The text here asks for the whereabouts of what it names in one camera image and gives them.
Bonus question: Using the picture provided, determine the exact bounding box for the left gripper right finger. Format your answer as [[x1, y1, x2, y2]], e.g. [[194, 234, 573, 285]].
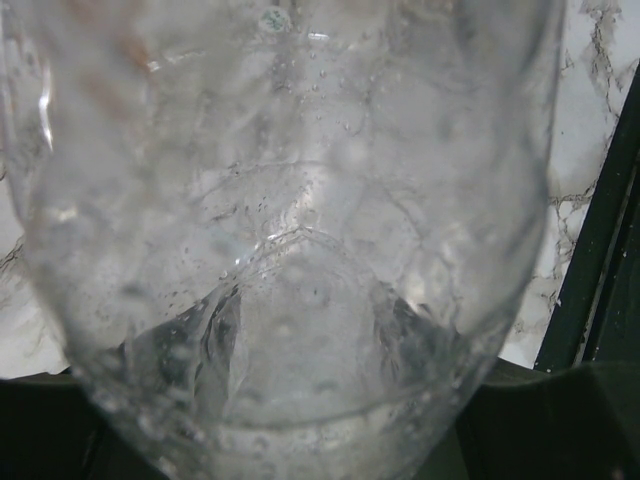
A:
[[456, 360, 639, 479]]

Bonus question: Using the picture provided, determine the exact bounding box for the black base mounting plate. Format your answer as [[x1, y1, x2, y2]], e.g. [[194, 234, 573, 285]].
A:
[[533, 71, 639, 373]]

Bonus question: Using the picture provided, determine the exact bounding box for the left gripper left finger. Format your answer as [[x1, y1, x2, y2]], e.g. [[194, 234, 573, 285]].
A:
[[1, 372, 165, 479]]

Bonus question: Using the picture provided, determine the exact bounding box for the white bottle cap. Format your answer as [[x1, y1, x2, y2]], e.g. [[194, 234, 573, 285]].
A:
[[258, 5, 291, 34]]

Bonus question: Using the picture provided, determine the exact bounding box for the clear plastic bottle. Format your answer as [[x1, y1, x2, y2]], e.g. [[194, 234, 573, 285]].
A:
[[1, 1, 566, 479]]

